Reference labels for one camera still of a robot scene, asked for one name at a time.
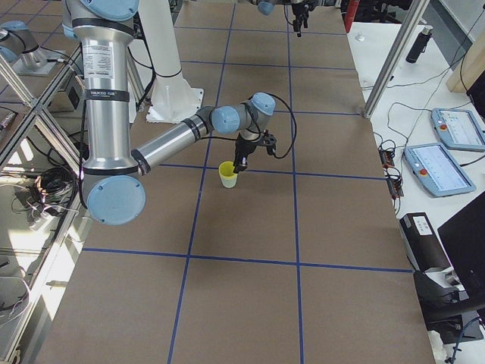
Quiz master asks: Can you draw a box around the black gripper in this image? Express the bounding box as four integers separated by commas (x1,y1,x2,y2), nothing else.
233,133,261,174

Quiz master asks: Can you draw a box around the aluminium frame rack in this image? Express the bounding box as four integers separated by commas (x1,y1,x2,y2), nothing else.
1,36,90,363

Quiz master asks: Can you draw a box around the near blue teach pendant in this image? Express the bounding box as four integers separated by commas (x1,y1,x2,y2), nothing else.
404,143,476,197

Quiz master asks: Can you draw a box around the black cardboard box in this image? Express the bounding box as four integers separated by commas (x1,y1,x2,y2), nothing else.
399,212,451,273

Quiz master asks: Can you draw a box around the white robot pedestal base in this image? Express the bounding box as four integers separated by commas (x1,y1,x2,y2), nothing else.
139,0,204,123

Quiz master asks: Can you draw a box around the black water bottle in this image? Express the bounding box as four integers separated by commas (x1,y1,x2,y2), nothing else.
405,26,433,64

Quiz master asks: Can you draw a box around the aluminium frame post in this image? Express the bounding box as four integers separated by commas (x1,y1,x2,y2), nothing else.
362,0,430,119

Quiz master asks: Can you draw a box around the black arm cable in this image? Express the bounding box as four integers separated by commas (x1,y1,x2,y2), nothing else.
208,94,297,159

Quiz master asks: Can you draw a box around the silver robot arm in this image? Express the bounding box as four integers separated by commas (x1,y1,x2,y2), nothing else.
64,1,276,225
248,0,292,16

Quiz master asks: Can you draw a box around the far blue teach pendant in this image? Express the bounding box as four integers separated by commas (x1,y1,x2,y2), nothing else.
431,108,484,152

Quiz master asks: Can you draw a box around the yellow plastic cup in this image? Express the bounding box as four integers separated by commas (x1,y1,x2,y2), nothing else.
218,161,238,189

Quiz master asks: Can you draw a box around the black monitor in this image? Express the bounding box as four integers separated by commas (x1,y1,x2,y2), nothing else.
438,193,484,297

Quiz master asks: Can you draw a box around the blue teach pendant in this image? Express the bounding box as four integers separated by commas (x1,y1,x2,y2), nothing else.
404,143,476,197
431,108,484,152

